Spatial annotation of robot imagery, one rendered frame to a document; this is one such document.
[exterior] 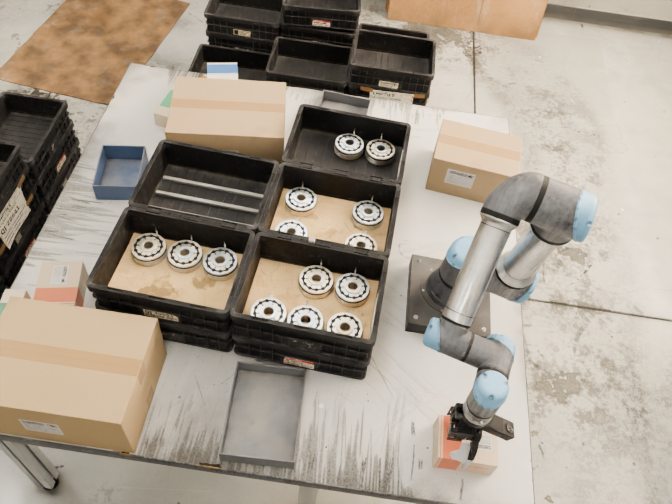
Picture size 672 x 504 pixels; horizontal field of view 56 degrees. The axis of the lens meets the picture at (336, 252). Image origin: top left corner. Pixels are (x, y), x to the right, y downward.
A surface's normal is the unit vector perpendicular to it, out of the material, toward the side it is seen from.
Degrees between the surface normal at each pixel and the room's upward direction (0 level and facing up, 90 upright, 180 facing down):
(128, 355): 0
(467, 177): 90
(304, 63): 0
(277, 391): 0
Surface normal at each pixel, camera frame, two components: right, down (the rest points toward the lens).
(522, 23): -0.08, 0.58
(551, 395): 0.08, -0.60
